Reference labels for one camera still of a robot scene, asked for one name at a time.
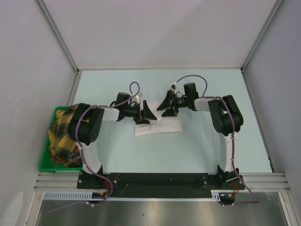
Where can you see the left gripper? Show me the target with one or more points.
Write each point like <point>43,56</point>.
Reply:
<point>145,114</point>

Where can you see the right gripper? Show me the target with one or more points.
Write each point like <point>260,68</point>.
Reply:
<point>166,104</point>

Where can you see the white long sleeve shirt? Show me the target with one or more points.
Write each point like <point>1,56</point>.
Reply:
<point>161,125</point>

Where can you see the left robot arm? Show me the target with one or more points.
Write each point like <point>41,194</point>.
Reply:
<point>85,125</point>

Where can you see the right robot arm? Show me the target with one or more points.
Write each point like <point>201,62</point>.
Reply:
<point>226,119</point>

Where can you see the yellow plaid shirt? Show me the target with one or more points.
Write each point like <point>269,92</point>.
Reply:
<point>63,149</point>

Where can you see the green plastic bin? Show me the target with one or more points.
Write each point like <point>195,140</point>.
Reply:
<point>46,163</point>

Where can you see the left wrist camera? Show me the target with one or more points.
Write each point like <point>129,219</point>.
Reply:
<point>138,97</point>

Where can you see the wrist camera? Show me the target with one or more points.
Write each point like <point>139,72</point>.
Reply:
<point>174,88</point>
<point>138,97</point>

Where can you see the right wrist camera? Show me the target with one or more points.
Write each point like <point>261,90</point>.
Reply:
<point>174,88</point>

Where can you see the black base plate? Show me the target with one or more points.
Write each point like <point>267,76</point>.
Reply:
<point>169,185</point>

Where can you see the white cable duct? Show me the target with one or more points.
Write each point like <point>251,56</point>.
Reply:
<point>94,196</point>

